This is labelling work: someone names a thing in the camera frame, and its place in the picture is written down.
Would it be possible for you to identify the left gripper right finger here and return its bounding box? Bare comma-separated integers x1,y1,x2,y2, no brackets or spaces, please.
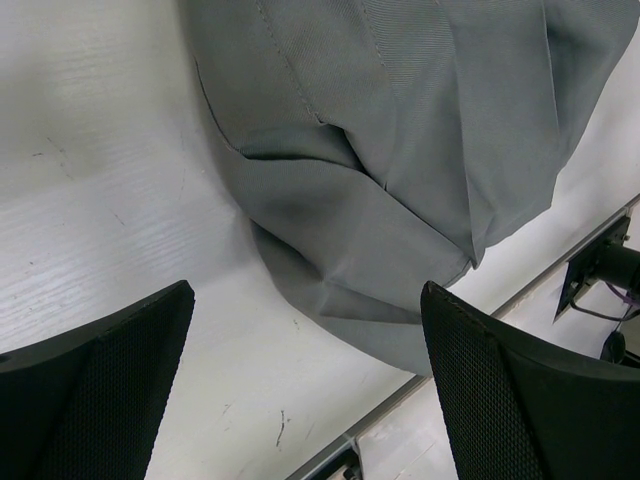
421,281,639,479

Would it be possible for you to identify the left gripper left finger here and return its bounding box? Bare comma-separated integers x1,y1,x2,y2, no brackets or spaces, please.
1,280,195,479

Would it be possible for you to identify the grey pleated skirt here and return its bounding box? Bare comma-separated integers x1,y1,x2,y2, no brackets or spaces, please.
181,1,639,376

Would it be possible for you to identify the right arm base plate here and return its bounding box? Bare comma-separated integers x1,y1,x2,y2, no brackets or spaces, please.
551,209,640,361

